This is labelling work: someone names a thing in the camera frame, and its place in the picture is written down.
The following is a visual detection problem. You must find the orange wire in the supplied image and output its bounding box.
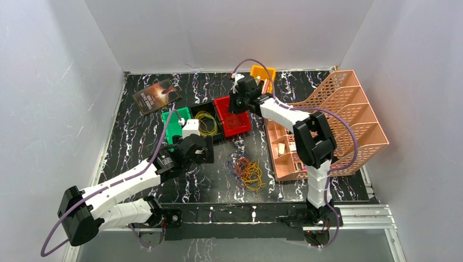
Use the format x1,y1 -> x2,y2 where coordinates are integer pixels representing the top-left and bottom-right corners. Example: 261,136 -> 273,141
234,156 -> 259,182

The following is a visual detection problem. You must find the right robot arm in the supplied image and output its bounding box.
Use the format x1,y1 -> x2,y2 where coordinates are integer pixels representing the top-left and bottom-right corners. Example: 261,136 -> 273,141
229,73 -> 336,226

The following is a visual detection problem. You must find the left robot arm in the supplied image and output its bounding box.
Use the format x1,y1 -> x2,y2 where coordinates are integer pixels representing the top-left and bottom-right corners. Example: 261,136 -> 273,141
57,134 -> 214,246

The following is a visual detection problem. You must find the black plastic bin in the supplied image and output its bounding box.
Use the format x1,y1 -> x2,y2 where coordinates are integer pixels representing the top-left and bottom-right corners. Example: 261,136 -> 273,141
189,101 -> 224,144

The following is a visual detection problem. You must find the orange-yellow plastic bin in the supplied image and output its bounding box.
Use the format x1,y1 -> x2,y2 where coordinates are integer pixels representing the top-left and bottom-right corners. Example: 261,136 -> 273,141
251,65 -> 276,94

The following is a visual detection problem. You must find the green plastic bin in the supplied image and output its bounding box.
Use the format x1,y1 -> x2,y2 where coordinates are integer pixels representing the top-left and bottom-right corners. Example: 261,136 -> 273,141
165,107 -> 192,145

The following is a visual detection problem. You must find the red plastic bin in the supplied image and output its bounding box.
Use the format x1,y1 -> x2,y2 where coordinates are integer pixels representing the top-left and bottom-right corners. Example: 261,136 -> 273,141
213,96 -> 252,138

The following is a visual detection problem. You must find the white eraser in organizer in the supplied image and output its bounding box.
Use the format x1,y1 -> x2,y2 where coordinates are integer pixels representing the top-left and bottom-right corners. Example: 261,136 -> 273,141
277,143 -> 286,157

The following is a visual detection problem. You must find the dark book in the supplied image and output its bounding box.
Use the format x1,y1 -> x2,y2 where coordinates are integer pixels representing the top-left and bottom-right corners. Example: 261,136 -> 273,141
132,79 -> 181,116

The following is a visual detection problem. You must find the pink desk organizer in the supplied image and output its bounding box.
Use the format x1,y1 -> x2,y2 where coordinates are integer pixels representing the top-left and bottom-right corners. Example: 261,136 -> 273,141
264,70 -> 389,182

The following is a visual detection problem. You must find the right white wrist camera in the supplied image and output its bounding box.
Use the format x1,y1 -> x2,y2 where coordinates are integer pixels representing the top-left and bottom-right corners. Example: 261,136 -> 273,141
230,73 -> 245,94

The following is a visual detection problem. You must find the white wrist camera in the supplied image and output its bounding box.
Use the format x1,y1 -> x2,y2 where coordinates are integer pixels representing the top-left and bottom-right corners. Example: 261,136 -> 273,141
230,73 -> 245,94
178,118 -> 201,138

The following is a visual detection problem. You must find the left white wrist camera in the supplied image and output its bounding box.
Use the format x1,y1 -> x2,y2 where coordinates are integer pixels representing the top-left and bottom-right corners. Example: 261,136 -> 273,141
178,118 -> 201,138

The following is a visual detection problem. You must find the yellow-green wire coil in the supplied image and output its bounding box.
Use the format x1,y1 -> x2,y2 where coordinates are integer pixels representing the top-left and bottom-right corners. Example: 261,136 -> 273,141
194,110 -> 219,138

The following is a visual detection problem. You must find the yellow tangled wire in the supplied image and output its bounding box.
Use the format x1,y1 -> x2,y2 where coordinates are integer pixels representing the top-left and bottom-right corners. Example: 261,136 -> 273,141
241,159 -> 266,192

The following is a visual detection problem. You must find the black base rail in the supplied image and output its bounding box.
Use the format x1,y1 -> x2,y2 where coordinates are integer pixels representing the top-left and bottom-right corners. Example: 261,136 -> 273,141
70,202 -> 391,250

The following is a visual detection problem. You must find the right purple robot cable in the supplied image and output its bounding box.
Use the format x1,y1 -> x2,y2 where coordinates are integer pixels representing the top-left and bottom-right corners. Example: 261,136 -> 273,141
231,58 -> 359,250

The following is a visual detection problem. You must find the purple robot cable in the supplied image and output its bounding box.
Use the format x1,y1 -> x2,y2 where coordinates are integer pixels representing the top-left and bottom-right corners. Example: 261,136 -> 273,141
39,108 -> 187,258
231,58 -> 359,250

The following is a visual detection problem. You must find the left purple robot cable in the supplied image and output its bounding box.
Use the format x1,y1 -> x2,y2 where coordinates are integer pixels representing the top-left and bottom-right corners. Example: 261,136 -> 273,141
39,108 -> 187,258

